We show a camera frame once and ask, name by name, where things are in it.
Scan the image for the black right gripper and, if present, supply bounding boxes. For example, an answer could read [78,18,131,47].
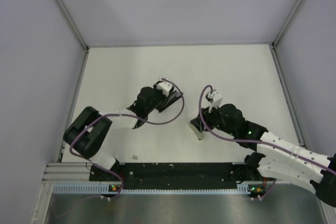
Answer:
[191,102,236,136]

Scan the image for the black stapler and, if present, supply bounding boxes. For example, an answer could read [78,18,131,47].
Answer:
[156,90,182,113]

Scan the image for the beige green stapler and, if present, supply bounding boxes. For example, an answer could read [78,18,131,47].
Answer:
[189,124,204,141]

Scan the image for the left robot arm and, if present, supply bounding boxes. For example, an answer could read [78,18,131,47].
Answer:
[63,83,181,180]

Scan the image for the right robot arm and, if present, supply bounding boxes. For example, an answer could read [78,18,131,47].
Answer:
[189,104,335,207]

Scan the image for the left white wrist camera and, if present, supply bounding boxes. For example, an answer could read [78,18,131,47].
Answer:
[154,77,174,97]

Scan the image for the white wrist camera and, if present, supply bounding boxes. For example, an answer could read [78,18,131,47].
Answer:
[205,89,223,113]
[154,77,174,97]

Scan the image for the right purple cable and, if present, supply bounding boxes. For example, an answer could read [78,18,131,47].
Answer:
[199,84,336,201]

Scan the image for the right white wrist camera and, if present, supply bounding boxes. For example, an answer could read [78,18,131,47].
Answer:
[205,89,223,113]

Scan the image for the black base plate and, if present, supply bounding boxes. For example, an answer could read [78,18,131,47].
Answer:
[89,162,249,190]

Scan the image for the white toothed cable duct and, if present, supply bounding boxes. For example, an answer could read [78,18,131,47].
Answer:
[52,183,266,196]

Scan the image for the aluminium frame rail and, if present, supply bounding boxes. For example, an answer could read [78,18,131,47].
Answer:
[54,0,89,52]

